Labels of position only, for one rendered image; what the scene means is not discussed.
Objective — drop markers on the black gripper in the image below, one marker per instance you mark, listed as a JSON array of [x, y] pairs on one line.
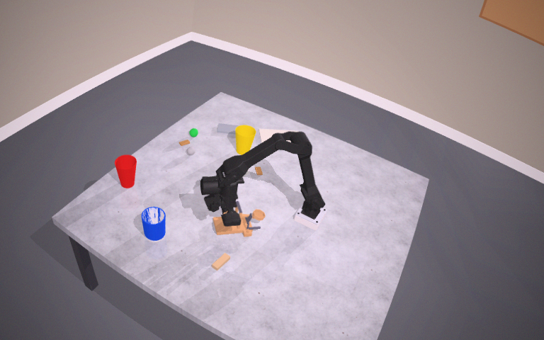
[[231, 218]]

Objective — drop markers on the blue cup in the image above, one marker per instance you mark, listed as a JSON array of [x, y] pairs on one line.
[[153, 221]]

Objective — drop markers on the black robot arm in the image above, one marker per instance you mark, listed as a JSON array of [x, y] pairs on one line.
[[236, 167]]

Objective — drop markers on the red cup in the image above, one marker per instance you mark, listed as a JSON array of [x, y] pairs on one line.
[[126, 166]]

